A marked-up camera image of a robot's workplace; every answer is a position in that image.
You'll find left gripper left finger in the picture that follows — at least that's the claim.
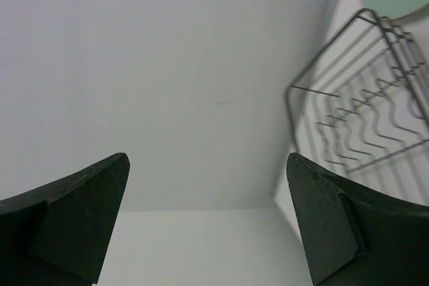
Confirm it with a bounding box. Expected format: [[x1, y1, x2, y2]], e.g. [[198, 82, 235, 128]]
[[1, 153, 130, 285]]

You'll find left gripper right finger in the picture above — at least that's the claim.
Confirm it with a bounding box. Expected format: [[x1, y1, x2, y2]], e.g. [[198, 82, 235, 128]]
[[286, 153, 428, 285]]

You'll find green flower plate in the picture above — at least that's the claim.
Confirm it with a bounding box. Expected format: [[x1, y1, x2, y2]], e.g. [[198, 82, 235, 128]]
[[360, 0, 428, 21]]

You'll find wire dish rack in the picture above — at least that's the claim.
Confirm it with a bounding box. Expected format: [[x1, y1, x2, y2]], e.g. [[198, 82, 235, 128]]
[[284, 7, 429, 176]]

